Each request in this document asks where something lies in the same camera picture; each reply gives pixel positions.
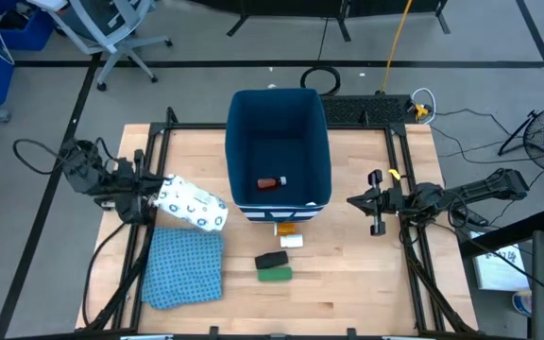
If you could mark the blue fabric basket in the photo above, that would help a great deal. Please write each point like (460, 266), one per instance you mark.
(277, 141)

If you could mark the yellow plug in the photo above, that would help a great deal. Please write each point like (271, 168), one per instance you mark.
(420, 111)

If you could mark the white printed box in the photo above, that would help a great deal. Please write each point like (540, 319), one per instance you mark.
(498, 264)

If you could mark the black partition panel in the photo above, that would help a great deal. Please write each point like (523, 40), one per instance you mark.
(300, 5)

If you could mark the black bandage roll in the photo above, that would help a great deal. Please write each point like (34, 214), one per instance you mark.
(272, 260)

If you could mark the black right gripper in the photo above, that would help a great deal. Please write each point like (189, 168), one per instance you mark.
(397, 200)

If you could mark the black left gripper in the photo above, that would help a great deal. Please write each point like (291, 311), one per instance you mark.
(132, 198)

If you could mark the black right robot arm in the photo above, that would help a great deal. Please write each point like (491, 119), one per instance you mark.
(480, 189)

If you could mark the amber bottle with white cap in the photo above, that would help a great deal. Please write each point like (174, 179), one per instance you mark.
(269, 183)

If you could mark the black mesh box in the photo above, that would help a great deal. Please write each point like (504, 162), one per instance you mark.
(366, 109)

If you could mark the grey office chair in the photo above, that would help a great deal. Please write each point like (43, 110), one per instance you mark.
(116, 42)

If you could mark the black table clamp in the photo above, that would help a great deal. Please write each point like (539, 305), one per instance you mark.
(213, 332)
(351, 333)

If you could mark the small white box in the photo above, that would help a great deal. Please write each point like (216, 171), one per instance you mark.
(292, 241)

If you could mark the blue patterned folded cloth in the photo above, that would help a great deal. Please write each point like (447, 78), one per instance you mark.
(182, 269)

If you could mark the white printed wipes pack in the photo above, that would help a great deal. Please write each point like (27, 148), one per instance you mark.
(192, 203)

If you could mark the silver metal bar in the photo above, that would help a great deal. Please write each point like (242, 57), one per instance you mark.
(147, 337)
(409, 338)

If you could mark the white and blue round item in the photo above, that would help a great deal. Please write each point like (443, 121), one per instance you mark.
(522, 302)

